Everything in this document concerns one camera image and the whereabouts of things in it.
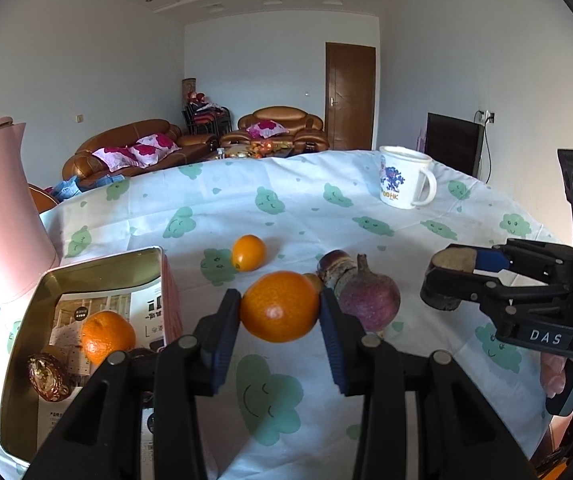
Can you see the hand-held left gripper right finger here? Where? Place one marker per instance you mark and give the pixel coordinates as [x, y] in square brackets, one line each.
[335, 350]

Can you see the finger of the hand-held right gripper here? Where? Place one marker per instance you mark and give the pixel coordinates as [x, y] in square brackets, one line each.
[491, 261]
[506, 295]

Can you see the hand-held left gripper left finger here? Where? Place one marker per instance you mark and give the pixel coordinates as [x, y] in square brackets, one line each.
[222, 345]

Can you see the purple radish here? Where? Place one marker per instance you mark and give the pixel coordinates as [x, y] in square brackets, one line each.
[369, 300]

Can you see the large orange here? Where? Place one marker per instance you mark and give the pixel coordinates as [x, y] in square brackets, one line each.
[279, 305]

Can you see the small yellow-orange orange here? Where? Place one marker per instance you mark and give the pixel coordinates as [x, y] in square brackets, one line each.
[249, 252]

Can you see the medium orange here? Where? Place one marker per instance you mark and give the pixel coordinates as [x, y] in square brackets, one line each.
[109, 337]

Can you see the gold chocolate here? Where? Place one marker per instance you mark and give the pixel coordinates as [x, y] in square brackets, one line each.
[46, 377]

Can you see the pink metal tin box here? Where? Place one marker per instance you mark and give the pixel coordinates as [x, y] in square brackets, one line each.
[21, 350]

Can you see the person's right hand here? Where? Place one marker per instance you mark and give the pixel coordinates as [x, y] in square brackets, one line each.
[553, 372]

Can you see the white mug with blue print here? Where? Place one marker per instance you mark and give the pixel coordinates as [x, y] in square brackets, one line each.
[401, 180]

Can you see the black television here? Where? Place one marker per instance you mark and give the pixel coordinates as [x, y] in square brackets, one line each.
[454, 142]

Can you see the white tablecloth with green clouds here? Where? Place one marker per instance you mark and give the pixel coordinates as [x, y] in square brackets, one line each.
[316, 210]

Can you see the pile of small snacks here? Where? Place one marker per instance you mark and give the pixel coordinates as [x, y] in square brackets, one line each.
[261, 147]

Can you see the wooden coffee table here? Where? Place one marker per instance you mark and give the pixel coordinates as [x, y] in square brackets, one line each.
[286, 152]

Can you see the pink floral pillow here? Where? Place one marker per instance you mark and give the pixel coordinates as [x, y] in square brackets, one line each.
[161, 141]
[111, 156]
[266, 129]
[149, 155]

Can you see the brown wooden door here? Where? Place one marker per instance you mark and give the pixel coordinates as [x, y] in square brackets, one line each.
[351, 97]

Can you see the blue plaid cloth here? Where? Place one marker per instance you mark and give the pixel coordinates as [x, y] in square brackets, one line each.
[74, 187]

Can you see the stacked dark chairs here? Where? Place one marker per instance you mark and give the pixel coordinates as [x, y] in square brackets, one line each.
[206, 120]

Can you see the brown leather sofa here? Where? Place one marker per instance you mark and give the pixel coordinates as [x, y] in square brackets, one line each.
[116, 139]

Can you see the wooden chair back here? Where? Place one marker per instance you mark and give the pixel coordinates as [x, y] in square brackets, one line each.
[41, 200]

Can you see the brown leather armchair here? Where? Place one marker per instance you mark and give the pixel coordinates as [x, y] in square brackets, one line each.
[281, 115]

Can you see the tall patterned vase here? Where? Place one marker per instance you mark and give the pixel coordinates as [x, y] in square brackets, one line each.
[189, 87]

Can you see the wall power socket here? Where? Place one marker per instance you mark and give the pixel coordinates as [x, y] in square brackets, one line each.
[486, 116]

